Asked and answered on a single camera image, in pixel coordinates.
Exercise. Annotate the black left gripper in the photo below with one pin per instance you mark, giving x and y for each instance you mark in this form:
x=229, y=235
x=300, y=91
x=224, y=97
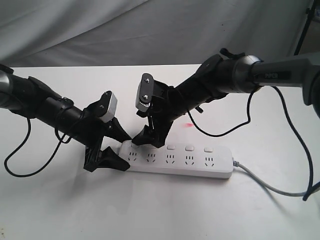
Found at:
x=96, y=158

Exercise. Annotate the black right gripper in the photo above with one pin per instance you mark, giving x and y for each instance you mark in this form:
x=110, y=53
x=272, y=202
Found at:
x=167, y=104

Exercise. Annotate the white five-outlet power strip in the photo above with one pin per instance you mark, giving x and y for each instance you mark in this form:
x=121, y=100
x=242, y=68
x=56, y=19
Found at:
x=179, y=159

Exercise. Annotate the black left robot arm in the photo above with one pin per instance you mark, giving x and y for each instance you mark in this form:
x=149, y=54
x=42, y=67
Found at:
x=33, y=99

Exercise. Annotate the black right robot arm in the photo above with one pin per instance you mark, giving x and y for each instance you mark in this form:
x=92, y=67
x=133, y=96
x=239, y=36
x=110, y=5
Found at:
x=221, y=74

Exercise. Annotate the grey backdrop cloth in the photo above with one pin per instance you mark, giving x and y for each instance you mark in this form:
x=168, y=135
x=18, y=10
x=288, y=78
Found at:
x=66, y=33

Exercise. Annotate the black tripod stand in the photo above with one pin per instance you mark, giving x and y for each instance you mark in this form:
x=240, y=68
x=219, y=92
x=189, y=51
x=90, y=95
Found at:
x=309, y=15

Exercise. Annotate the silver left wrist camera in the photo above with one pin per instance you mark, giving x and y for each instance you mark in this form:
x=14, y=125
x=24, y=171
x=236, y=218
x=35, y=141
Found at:
x=107, y=106

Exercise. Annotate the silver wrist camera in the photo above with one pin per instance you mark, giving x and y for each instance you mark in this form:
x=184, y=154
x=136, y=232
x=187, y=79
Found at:
x=107, y=106
x=144, y=92

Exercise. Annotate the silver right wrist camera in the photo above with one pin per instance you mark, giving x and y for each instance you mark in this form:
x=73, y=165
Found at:
x=144, y=92

